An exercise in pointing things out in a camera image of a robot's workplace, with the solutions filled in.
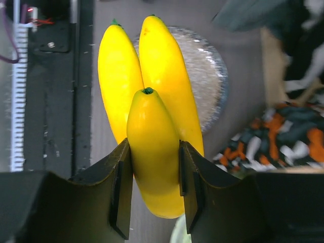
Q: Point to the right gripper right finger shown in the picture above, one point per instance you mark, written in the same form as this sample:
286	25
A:
262	207

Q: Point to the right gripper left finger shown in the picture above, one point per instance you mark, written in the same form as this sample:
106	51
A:
92	206

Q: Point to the yellow fake banana bunch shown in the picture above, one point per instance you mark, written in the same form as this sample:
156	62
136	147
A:
149	101

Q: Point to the orange grey camouflage garment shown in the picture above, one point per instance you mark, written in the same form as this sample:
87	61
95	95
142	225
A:
286	136

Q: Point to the glass plate with rice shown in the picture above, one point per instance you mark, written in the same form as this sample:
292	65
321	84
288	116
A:
207	72

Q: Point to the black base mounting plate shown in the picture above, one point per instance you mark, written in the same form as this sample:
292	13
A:
58	90

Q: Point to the black white zebra garment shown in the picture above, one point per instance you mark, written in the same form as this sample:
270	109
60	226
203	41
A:
298	25

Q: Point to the white slotted cable duct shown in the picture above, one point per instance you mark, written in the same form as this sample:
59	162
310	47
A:
18	99

